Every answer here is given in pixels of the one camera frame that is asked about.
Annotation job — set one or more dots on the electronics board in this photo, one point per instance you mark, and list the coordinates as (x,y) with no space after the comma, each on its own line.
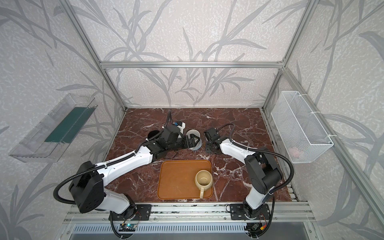
(255,227)
(127,227)

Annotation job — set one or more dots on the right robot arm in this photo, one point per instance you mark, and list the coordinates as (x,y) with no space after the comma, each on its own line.
(263,170)

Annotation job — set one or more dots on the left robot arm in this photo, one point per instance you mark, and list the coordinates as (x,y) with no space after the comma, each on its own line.
(87,188)

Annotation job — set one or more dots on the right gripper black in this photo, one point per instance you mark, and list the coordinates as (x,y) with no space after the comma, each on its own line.
(210,144)

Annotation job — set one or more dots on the black mug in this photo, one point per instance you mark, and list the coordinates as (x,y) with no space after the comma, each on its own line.
(153,134)

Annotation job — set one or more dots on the white speckled mug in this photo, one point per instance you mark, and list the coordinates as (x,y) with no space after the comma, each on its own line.
(197,133)

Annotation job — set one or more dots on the clear plastic wall bin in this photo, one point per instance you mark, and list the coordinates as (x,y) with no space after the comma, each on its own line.
(47,142)

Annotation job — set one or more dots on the beige mug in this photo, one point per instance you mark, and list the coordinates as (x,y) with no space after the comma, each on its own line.
(203,181)

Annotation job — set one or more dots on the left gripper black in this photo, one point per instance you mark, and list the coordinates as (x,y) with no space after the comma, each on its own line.
(186,141)

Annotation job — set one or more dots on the orange plastic tray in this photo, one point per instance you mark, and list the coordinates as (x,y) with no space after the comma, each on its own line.
(177,179)

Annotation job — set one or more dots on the white wire mesh basket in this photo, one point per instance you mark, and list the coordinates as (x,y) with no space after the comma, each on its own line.
(302,134)

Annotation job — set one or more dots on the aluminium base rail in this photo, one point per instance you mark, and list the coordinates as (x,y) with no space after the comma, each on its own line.
(190,212)

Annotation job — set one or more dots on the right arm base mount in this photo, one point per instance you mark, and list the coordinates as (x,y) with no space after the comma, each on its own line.
(245,212)

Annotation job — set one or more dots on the right electronics board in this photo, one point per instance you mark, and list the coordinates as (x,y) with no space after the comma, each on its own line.
(255,227)

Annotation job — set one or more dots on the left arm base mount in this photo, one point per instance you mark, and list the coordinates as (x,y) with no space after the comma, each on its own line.
(140,212)

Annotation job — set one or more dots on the left electronics board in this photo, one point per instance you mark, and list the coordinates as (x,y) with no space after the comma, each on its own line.
(127,227)

